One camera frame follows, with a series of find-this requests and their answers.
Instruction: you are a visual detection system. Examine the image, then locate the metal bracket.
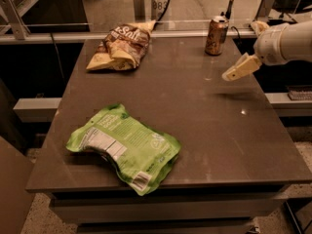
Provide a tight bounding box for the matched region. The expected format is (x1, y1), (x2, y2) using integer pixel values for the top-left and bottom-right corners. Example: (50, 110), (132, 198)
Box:
(254, 0), (275, 22)
(0, 0), (29, 40)
(133, 0), (145, 21)

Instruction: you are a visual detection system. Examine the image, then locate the middle metal bracket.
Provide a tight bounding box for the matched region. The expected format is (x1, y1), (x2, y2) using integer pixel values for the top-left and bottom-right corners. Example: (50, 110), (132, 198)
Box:
(133, 0), (145, 21)

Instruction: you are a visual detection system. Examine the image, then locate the white cylinder post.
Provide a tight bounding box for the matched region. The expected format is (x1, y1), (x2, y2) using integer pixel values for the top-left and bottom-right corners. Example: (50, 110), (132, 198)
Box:
(151, 0), (171, 21)

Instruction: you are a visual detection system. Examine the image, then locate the black cable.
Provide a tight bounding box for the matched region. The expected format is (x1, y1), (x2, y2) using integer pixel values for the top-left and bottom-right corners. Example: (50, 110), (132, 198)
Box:
(155, 0), (173, 26)

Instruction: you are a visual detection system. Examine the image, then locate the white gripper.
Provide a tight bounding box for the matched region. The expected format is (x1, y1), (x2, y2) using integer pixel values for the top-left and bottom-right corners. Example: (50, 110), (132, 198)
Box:
(222, 20), (289, 81)

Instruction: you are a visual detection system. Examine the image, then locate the green snack bag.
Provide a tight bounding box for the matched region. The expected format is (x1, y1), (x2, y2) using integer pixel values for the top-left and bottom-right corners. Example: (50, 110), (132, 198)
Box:
(66, 104), (181, 196)

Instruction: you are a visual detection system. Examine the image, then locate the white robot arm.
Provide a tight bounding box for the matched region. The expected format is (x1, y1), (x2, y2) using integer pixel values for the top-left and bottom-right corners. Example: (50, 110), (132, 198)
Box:
(222, 20), (312, 81)

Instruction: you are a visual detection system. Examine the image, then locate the orange soda can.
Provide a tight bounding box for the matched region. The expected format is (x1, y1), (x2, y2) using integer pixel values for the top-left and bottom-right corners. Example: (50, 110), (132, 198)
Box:
(205, 16), (229, 56)

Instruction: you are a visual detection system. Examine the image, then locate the right metal bracket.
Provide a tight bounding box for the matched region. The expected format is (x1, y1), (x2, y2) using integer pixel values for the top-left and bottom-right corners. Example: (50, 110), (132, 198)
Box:
(254, 0), (275, 22)

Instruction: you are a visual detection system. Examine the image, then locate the brown chip bag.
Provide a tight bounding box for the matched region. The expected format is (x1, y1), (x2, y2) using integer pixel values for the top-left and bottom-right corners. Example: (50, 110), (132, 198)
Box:
(86, 20), (156, 71)

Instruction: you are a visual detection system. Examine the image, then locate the left metal bracket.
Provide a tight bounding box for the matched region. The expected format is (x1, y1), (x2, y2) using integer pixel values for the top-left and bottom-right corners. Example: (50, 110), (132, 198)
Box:
(0, 0), (29, 40)

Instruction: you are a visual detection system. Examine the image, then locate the horizontal metal rail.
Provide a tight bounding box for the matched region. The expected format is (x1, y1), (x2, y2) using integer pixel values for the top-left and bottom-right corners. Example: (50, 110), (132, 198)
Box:
(0, 27), (261, 46)

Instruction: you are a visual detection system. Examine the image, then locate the grey table frame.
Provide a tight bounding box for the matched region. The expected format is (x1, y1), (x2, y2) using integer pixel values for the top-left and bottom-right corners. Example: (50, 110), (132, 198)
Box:
(50, 189), (287, 234)

